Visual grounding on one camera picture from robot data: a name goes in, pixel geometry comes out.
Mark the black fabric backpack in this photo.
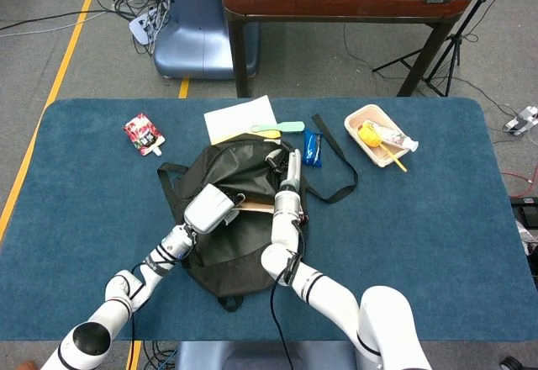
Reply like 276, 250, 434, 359
156, 133, 359, 313

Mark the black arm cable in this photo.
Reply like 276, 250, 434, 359
268, 214, 308, 370
125, 260, 146, 370

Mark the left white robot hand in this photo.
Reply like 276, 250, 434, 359
183, 183, 247, 235

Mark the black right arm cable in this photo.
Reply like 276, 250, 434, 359
268, 214, 308, 370

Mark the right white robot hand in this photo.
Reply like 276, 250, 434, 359
264, 147, 303, 193

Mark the yellow ball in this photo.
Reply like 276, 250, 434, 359
356, 122, 382, 148

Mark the mint green brush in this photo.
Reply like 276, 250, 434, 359
251, 120, 306, 135

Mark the yellow plastic spoon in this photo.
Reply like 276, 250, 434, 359
380, 141, 409, 173

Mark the black floor box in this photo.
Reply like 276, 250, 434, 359
509, 195, 538, 224

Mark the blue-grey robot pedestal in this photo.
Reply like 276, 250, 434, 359
153, 0, 260, 80

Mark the white paper sheet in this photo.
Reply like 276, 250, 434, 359
203, 95, 278, 146

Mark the red floor cable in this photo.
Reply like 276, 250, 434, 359
502, 170, 538, 197

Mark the black tripod stand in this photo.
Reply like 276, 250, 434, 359
372, 0, 509, 98

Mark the white power strip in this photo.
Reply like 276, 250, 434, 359
503, 107, 538, 134
128, 12, 163, 45

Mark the blue table mat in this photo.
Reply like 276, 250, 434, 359
0, 97, 534, 342

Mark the red snack pouch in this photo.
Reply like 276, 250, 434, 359
123, 112, 166, 157

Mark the beige plastic tray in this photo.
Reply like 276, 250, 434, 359
343, 103, 411, 168

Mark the blue snack packet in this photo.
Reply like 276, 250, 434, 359
302, 129, 324, 167

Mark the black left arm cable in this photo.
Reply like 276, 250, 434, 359
125, 260, 146, 370

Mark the grey-blue robot chest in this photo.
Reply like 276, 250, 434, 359
174, 340, 358, 370

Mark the brown mahjong table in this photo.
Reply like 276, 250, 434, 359
221, 0, 476, 98

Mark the yellow paper sheet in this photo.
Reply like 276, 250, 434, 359
212, 128, 282, 146

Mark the white squeeze tube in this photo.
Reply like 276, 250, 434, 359
364, 119, 420, 152

